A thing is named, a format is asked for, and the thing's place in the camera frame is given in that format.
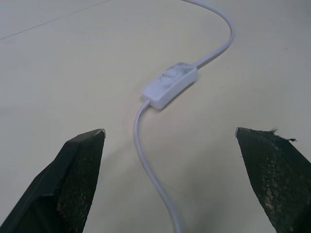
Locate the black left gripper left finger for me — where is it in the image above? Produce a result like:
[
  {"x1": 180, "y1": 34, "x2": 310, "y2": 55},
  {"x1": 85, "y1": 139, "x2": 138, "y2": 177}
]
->
[{"x1": 0, "y1": 128, "x2": 106, "y2": 233}]

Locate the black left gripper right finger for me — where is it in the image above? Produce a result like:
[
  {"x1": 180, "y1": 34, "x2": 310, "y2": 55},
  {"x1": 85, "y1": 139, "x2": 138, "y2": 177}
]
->
[{"x1": 234, "y1": 126, "x2": 311, "y2": 233}]

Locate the white power cable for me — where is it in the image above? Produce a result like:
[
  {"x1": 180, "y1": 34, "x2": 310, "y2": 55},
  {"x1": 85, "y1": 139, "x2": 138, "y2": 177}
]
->
[{"x1": 134, "y1": 0, "x2": 237, "y2": 233}]

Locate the white inline cord switch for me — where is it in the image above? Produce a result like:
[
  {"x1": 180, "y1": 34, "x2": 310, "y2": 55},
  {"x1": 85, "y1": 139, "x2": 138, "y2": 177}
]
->
[{"x1": 141, "y1": 62, "x2": 198, "y2": 110}]

